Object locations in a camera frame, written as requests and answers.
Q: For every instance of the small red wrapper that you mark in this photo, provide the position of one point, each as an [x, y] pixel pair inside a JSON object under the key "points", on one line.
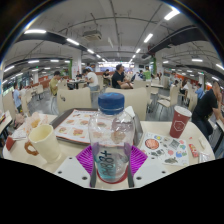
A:
{"points": [[193, 150]]}

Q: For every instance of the person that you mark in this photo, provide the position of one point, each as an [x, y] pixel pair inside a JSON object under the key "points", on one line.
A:
{"points": [[92, 79], [54, 85], [118, 79], [16, 97], [206, 106]]}

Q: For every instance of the white crumpled napkin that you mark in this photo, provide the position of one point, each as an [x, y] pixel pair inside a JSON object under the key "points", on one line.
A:
{"points": [[130, 111]]}

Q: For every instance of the white printed paper card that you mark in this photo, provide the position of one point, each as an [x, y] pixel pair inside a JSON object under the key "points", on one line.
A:
{"points": [[18, 134]]}

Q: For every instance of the ceiling lights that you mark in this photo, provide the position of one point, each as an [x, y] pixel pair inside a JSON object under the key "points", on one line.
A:
{"points": [[171, 14]]}

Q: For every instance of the beige chair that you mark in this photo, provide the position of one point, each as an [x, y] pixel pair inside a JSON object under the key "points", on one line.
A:
{"points": [[168, 96], [135, 98], [74, 99]]}

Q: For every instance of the colourful printed leaflet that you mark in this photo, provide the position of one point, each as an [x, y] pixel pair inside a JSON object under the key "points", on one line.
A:
{"points": [[165, 149]]}

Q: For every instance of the dark tray with paper menu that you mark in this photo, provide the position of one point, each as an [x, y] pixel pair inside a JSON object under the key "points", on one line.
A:
{"points": [[71, 126]]}

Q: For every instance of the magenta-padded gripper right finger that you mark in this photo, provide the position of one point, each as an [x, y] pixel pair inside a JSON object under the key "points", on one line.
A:
{"points": [[151, 171]]}

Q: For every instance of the ceiling air conditioner unit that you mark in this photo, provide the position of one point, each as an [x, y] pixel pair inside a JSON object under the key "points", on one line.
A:
{"points": [[92, 35]]}

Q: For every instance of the red paper cup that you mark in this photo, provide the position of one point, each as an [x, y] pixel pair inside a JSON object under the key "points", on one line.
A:
{"points": [[180, 122]]}

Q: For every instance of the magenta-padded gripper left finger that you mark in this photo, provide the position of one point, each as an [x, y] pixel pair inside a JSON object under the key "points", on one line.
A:
{"points": [[71, 171]]}

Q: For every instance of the clear blue-capped water bottle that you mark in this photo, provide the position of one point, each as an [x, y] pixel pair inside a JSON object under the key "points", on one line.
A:
{"points": [[111, 133]]}

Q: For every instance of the red box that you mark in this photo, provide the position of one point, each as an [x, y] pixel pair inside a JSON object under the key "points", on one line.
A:
{"points": [[10, 143]]}

